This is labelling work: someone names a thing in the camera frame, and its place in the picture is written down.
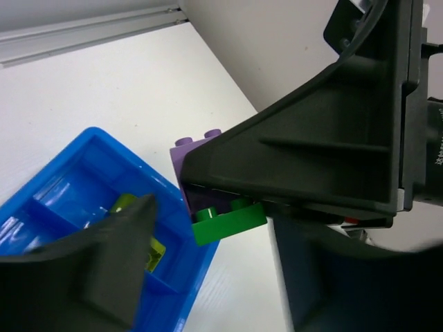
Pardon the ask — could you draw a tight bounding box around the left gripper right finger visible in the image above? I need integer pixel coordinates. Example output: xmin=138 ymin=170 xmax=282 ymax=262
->
xmin=271 ymin=212 xmax=442 ymax=331

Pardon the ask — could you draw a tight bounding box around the green lego plate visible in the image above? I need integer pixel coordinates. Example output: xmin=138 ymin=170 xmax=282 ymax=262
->
xmin=192 ymin=197 xmax=267 ymax=246

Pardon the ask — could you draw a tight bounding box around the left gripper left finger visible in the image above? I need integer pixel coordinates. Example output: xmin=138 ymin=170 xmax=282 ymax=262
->
xmin=1 ymin=194 xmax=157 ymax=331

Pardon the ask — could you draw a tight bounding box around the purple green lego stack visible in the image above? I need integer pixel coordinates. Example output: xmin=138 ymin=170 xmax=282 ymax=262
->
xmin=169 ymin=129 xmax=236 ymax=217

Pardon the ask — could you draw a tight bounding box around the blue divided plastic bin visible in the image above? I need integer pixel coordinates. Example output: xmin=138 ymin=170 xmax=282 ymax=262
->
xmin=1 ymin=127 xmax=217 ymax=331

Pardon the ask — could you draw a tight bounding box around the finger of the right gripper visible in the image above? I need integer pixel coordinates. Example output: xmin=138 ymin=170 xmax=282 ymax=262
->
xmin=181 ymin=0 xmax=406 ymax=225

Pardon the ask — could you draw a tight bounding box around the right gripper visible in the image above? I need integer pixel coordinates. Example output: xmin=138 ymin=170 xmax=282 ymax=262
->
xmin=323 ymin=1 xmax=442 ymax=211

